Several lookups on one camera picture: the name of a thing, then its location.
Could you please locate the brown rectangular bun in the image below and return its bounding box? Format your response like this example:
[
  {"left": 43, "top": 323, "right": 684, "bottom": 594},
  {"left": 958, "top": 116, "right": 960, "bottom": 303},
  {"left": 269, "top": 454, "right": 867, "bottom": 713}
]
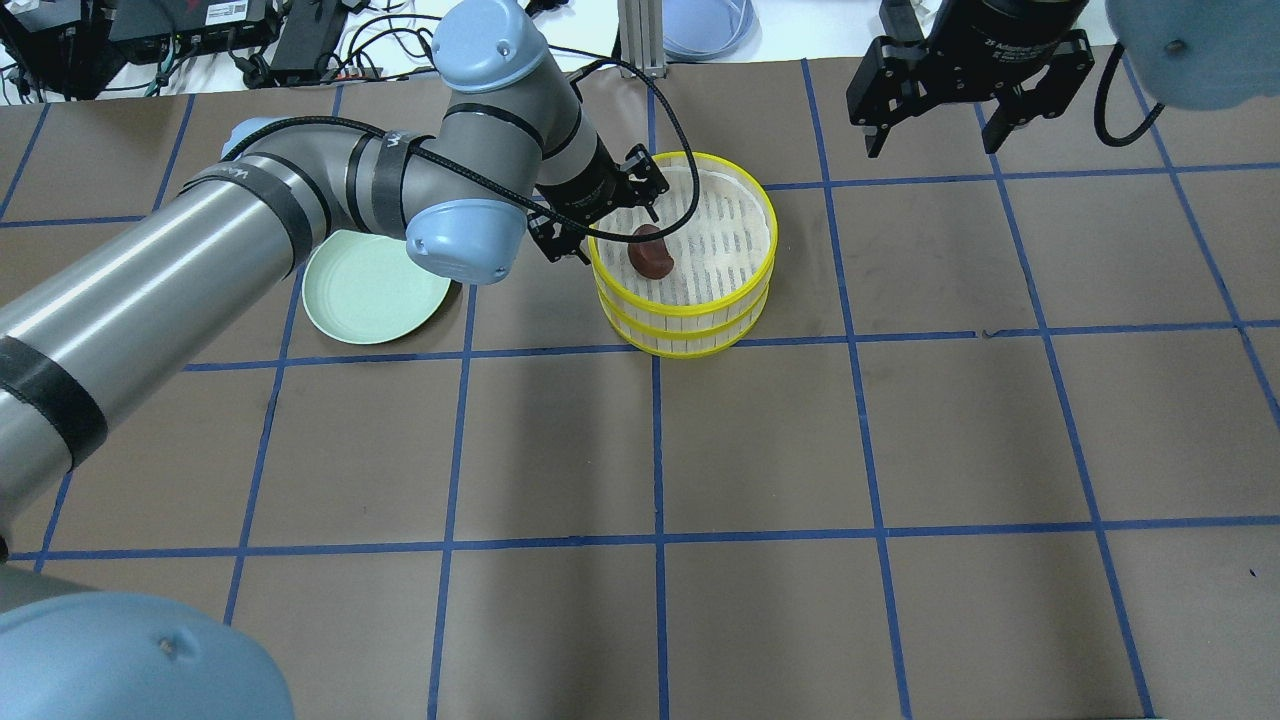
[{"left": 626, "top": 238, "right": 675, "bottom": 281}]

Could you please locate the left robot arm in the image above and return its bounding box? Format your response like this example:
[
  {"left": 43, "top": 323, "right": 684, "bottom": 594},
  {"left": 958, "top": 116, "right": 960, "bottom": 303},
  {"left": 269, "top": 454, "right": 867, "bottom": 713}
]
[{"left": 1, "top": 1, "right": 669, "bottom": 719}]

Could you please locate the light green round plate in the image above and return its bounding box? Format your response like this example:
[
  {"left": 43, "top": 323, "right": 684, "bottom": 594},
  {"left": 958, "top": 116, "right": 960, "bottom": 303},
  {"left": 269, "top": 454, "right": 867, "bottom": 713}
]
[{"left": 300, "top": 231, "right": 454, "bottom": 345}]

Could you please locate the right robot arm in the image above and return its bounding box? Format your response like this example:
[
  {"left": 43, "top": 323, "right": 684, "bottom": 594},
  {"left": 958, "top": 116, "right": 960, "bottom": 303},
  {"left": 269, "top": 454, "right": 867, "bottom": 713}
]
[{"left": 846, "top": 1, "right": 1279, "bottom": 158}]

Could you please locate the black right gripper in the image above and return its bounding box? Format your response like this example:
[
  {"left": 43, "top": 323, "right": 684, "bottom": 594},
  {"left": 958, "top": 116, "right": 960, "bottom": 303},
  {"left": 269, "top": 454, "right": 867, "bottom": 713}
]
[{"left": 846, "top": 1, "right": 1094, "bottom": 159}]

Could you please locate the blue round plate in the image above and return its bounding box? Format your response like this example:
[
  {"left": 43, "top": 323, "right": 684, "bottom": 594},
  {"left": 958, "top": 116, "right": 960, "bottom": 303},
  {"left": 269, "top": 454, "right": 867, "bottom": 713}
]
[{"left": 660, "top": 1, "right": 756, "bottom": 61}]

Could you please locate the yellow bamboo steamer basket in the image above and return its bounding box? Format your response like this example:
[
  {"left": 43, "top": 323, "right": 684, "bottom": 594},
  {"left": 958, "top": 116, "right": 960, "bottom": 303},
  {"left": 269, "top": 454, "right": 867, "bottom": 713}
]
[{"left": 596, "top": 275, "right": 771, "bottom": 359}]

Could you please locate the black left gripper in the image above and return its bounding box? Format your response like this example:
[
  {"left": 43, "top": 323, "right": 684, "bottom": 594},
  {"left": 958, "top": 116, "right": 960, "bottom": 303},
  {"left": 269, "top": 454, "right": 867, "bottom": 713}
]
[{"left": 527, "top": 143, "right": 669, "bottom": 266}]

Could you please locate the yellow steamer basket with cloth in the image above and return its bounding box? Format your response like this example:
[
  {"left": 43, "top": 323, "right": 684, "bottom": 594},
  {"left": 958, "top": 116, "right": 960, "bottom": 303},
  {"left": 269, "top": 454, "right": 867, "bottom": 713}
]
[{"left": 588, "top": 152, "right": 778, "bottom": 316}]

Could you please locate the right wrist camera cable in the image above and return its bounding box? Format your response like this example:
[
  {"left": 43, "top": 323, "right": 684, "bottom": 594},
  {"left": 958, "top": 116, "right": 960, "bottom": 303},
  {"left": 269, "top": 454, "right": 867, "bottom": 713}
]
[{"left": 1094, "top": 44, "right": 1169, "bottom": 149}]

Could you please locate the aluminium frame post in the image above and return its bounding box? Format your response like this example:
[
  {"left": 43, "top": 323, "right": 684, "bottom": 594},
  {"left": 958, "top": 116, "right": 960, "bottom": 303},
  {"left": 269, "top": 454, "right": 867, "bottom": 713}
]
[{"left": 616, "top": 0, "right": 668, "bottom": 79}]

